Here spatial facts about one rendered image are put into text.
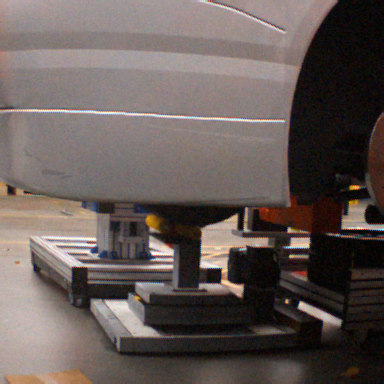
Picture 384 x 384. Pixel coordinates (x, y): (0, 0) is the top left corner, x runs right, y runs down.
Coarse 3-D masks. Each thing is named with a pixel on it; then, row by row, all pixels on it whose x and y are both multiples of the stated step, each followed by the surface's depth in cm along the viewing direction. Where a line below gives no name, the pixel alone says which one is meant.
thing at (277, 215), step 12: (312, 204) 332; (324, 204) 333; (336, 204) 335; (276, 216) 373; (288, 216) 358; (300, 216) 344; (312, 216) 332; (324, 216) 333; (336, 216) 335; (300, 228) 344; (312, 228) 332; (324, 228) 334; (336, 228) 335
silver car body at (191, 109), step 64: (0, 0) 133; (64, 0) 132; (128, 0) 134; (192, 0) 137; (256, 0) 141; (320, 0) 144; (0, 64) 135; (64, 64) 133; (128, 64) 135; (192, 64) 138; (256, 64) 141; (320, 64) 179; (0, 128) 137; (64, 128) 133; (128, 128) 136; (192, 128) 139; (256, 128) 142; (320, 128) 180; (64, 192) 134; (128, 192) 137; (192, 192) 140; (256, 192) 143; (320, 192) 181
